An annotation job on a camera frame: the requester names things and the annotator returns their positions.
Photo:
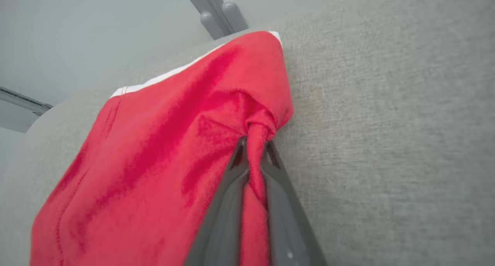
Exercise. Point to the grey cylindrical post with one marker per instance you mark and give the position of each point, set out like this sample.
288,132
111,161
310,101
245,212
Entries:
212,26
234,16

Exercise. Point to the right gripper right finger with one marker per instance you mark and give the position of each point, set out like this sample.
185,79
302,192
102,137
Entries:
288,227

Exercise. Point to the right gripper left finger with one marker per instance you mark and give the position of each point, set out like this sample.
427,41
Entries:
220,227

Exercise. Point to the grey metal floor strip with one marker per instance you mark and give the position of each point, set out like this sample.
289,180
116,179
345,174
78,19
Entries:
23,100

